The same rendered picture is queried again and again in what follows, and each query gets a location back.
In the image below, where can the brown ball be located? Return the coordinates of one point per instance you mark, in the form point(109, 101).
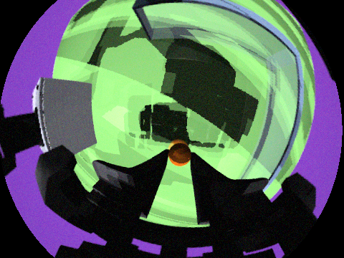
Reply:
point(179, 154)

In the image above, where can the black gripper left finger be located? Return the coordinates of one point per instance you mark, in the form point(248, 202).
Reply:
point(142, 181)

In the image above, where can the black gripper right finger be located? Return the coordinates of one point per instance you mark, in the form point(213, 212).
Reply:
point(213, 190)

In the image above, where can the translucent yellow ball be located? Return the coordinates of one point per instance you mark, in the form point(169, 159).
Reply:
point(177, 140)

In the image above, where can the low clear wall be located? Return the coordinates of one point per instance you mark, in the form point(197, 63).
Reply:
point(209, 23)

